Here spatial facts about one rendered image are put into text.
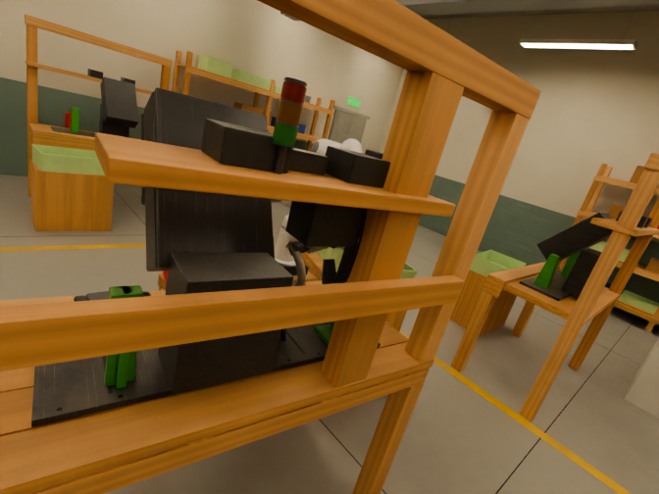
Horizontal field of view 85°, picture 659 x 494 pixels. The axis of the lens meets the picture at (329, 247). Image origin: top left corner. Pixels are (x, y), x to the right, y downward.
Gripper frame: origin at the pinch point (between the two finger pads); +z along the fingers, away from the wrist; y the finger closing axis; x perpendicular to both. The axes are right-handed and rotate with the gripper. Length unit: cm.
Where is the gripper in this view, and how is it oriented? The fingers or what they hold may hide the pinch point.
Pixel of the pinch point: (296, 248)
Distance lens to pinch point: 128.9
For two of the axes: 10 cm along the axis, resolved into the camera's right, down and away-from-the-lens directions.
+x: 3.9, 9.0, -2.1
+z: -8.3, 2.3, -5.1
